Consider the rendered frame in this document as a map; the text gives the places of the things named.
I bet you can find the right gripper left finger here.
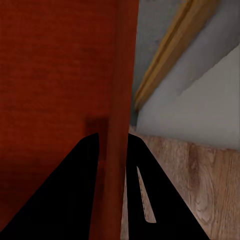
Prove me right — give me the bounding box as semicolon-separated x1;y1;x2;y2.
0;133;100;240

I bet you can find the storage box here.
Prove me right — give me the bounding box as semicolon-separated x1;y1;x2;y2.
0;0;139;240

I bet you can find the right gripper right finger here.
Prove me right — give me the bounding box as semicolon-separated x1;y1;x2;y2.
126;134;210;240

